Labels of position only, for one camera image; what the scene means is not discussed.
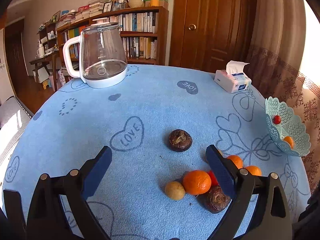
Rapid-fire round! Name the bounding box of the small orange mandarin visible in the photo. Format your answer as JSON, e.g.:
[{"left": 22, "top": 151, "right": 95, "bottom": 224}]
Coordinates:
[{"left": 283, "top": 136, "right": 295, "bottom": 149}]

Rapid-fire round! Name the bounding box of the dark brown round fruit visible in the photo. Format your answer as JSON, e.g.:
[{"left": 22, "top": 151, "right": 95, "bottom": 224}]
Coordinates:
[
  {"left": 204, "top": 186, "right": 231, "bottom": 213},
  {"left": 168, "top": 129, "right": 193, "bottom": 152}
]

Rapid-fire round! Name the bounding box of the large orange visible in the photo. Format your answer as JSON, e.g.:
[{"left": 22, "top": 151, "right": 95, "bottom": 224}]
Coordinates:
[{"left": 245, "top": 165, "right": 262, "bottom": 176}]

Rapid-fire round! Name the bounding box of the small red tomato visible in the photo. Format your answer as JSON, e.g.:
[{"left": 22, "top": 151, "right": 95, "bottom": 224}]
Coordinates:
[{"left": 207, "top": 171, "right": 219, "bottom": 186}]

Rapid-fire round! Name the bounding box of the light blue lattice fruit basket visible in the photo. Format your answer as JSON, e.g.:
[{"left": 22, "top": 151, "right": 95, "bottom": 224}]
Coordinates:
[{"left": 265, "top": 97, "right": 311, "bottom": 157}]

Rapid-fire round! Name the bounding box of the blue patterned tablecloth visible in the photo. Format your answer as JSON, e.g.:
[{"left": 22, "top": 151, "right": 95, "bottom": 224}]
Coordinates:
[{"left": 3, "top": 65, "right": 310, "bottom": 239}]

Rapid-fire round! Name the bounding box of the white tissue pack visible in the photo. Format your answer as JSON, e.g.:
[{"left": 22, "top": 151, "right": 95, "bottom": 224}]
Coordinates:
[{"left": 214, "top": 61, "right": 252, "bottom": 94}]

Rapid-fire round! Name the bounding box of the small wooden side table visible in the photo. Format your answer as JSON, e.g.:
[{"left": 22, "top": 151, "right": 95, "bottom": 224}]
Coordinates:
[{"left": 29, "top": 51, "right": 60, "bottom": 91}]

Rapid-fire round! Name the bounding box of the dark wooden side door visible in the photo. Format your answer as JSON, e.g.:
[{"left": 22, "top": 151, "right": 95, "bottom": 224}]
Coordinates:
[{"left": 4, "top": 19, "right": 28, "bottom": 94}]

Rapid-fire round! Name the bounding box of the patterned brown curtain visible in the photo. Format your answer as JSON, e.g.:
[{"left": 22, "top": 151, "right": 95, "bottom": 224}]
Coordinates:
[{"left": 246, "top": 0, "right": 319, "bottom": 192}]

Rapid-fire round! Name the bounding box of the brown wooden door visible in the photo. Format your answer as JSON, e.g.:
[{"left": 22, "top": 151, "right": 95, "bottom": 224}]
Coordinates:
[{"left": 169, "top": 0, "right": 257, "bottom": 73}]

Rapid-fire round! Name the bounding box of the wooden bookshelf with books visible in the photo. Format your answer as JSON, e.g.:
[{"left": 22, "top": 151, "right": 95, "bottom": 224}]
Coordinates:
[{"left": 38, "top": 6, "right": 169, "bottom": 65}]

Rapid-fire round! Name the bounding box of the glass kettle white handle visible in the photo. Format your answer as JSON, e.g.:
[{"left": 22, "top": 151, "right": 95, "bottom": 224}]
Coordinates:
[{"left": 63, "top": 18, "right": 127, "bottom": 89}]

